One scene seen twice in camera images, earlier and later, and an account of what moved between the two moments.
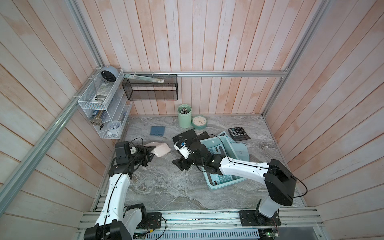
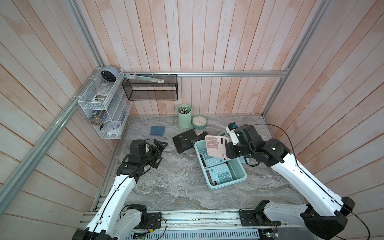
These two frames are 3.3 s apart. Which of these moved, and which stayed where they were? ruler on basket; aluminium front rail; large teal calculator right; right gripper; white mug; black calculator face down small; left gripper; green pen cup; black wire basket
Moved: right gripper; left gripper
Stayed: black wire basket; ruler on basket; black calculator face down small; large teal calculator right; white mug; aluminium front rail; green pen cup
